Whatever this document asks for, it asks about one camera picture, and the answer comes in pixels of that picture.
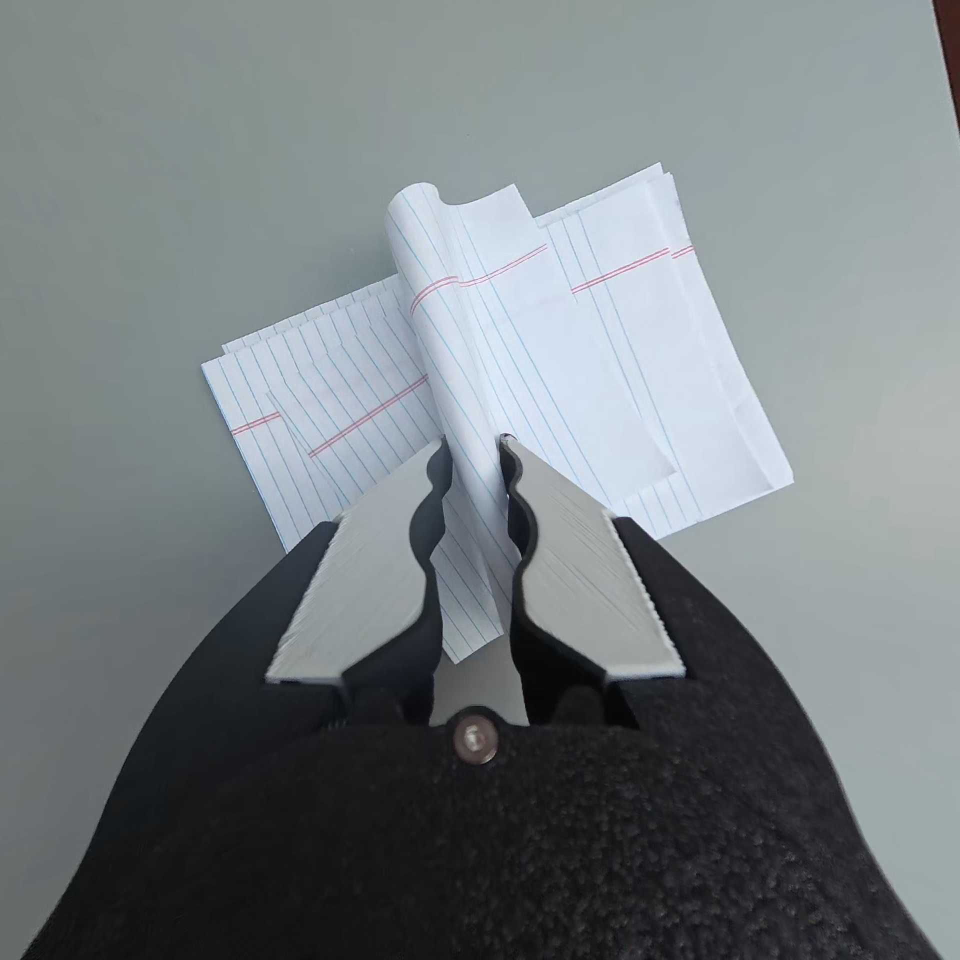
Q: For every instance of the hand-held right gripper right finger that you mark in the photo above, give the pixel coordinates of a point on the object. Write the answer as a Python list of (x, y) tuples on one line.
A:
[(600, 600)]

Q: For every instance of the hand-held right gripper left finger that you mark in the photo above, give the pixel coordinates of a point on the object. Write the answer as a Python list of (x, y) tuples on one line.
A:
[(352, 600)]

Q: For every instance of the lined paper sheet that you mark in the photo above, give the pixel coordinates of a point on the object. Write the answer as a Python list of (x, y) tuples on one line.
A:
[(480, 337)]

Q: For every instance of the grey desk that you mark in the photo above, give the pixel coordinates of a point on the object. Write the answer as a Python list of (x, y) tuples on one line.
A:
[(150, 150)]

